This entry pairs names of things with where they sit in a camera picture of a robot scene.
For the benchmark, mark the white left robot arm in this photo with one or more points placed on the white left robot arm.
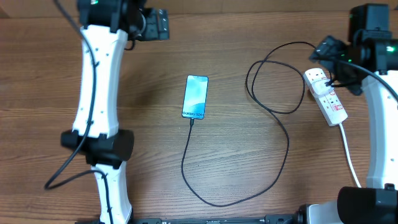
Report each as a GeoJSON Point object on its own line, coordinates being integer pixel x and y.
{"type": "Point", "coordinates": [106, 27]}

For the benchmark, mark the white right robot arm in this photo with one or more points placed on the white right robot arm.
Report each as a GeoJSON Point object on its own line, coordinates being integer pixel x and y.
{"type": "Point", "coordinates": [366, 65]}

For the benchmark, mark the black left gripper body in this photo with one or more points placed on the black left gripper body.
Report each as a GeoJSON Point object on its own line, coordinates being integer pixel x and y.
{"type": "Point", "coordinates": [151, 31]}

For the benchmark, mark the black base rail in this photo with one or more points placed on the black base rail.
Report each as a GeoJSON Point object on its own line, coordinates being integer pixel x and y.
{"type": "Point", "coordinates": [214, 220]}

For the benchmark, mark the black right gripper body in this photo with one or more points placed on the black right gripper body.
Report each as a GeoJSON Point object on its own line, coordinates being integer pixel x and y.
{"type": "Point", "coordinates": [324, 55]}

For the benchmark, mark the black smartphone blue screen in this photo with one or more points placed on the black smartphone blue screen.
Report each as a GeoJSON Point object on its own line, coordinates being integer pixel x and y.
{"type": "Point", "coordinates": [195, 97]}

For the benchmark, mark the white power strip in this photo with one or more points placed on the white power strip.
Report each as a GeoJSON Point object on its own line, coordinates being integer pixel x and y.
{"type": "Point", "coordinates": [330, 106]}

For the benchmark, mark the white charger adapter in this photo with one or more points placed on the white charger adapter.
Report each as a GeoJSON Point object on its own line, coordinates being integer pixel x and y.
{"type": "Point", "coordinates": [321, 88]}

